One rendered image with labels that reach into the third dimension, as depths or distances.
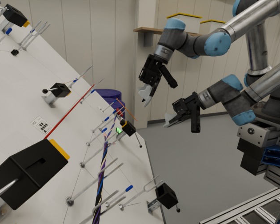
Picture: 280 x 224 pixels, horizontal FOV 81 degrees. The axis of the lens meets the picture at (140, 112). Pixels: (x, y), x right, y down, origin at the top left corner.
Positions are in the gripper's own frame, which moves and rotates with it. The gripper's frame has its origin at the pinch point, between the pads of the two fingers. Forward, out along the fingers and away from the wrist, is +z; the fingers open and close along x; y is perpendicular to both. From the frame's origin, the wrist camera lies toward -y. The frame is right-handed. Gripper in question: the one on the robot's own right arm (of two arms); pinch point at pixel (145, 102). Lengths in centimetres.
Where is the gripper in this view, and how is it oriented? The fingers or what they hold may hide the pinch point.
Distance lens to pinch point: 74.4
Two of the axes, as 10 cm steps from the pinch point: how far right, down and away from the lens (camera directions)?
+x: 0.8, 3.2, -9.4
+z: -4.0, 8.8, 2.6
